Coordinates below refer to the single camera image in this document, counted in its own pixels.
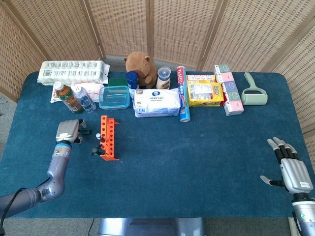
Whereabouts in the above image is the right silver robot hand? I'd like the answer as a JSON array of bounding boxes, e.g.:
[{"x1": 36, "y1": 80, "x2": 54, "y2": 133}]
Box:
[{"x1": 260, "y1": 137, "x2": 313, "y2": 195}]

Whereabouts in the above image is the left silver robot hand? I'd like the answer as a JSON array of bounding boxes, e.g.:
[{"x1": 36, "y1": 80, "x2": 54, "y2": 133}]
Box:
[{"x1": 55, "y1": 118, "x2": 87, "y2": 145}]

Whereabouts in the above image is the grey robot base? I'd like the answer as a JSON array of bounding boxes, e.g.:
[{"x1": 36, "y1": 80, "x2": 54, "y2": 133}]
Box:
[{"x1": 98, "y1": 217, "x2": 205, "y2": 236}]

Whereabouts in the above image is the orange screwdriver rack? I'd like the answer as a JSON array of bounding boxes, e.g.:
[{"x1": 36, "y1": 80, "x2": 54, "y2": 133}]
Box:
[{"x1": 99, "y1": 115, "x2": 121, "y2": 162}]

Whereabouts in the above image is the green tea bottle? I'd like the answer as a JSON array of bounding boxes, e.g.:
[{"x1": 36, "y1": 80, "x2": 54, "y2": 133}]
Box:
[{"x1": 54, "y1": 81, "x2": 85, "y2": 115}]

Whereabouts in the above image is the clear water bottle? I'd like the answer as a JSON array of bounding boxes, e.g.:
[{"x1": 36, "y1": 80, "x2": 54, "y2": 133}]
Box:
[{"x1": 73, "y1": 85, "x2": 97, "y2": 114}]

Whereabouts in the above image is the white and pink snack bag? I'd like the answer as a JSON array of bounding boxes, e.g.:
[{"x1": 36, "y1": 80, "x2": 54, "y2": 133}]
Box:
[{"x1": 50, "y1": 83, "x2": 105, "y2": 104}]

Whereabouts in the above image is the clear container with blue lid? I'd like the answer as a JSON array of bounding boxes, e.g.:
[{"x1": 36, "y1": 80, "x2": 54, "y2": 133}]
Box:
[{"x1": 98, "y1": 85, "x2": 130, "y2": 110}]

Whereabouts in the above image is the white egg carton package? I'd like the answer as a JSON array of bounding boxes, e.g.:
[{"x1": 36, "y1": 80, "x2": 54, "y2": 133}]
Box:
[{"x1": 37, "y1": 60, "x2": 111, "y2": 86}]

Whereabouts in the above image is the dark green flat box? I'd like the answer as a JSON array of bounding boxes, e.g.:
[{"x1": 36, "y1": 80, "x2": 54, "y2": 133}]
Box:
[{"x1": 108, "y1": 78, "x2": 129, "y2": 87}]

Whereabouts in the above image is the blue and white spray can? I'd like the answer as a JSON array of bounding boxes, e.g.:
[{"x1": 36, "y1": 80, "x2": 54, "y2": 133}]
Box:
[{"x1": 126, "y1": 70, "x2": 140, "y2": 98}]

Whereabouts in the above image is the pale green lint roller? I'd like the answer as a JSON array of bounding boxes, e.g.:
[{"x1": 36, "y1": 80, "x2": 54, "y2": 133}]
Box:
[{"x1": 240, "y1": 72, "x2": 268, "y2": 106}]

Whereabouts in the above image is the white wet wipes pack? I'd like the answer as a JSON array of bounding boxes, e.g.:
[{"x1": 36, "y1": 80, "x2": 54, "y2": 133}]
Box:
[{"x1": 132, "y1": 88, "x2": 184, "y2": 118}]

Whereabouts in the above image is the brown capybara plush toy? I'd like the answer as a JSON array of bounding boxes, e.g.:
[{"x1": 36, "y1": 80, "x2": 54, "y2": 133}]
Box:
[{"x1": 124, "y1": 52, "x2": 158, "y2": 89}]

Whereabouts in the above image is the pastel tissue box pack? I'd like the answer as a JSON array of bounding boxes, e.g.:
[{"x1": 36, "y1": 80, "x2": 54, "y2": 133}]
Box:
[{"x1": 213, "y1": 64, "x2": 245, "y2": 117}]

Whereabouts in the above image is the white sauce bottle clear cap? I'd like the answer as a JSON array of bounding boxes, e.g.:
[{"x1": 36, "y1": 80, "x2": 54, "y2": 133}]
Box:
[{"x1": 156, "y1": 66, "x2": 172, "y2": 90}]

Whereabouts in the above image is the blue carpet table cover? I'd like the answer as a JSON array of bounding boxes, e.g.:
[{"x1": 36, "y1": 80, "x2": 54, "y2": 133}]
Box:
[{"x1": 0, "y1": 71, "x2": 312, "y2": 219}]

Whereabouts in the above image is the blue plastic wrap roll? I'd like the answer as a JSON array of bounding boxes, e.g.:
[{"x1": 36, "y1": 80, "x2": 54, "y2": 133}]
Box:
[{"x1": 176, "y1": 65, "x2": 191, "y2": 123}]

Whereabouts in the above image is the yellow Lipo biscuit bag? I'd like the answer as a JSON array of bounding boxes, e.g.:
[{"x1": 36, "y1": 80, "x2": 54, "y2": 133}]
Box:
[{"x1": 187, "y1": 82, "x2": 225, "y2": 108}]

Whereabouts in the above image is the red and yellow snack box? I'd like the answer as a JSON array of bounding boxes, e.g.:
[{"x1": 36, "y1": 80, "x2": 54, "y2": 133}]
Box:
[{"x1": 186, "y1": 74, "x2": 228, "y2": 107}]

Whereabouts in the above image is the wicker folding screen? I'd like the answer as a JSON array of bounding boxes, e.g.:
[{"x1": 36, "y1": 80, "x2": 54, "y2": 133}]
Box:
[{"x1": 0, "y1": 0, "x2": 315, "y2": 135}]

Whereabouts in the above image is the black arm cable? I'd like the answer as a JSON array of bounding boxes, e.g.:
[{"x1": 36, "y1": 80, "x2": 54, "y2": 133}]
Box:
[{"x1": 0, "y1": 188, "x2": 27, "y2": 236}]

